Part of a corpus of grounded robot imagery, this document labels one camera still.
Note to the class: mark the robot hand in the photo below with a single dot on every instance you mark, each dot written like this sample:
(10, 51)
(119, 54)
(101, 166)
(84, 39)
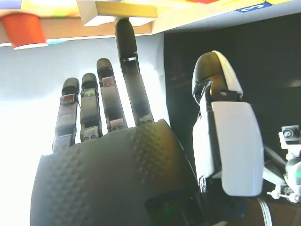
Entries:
(105, 176)

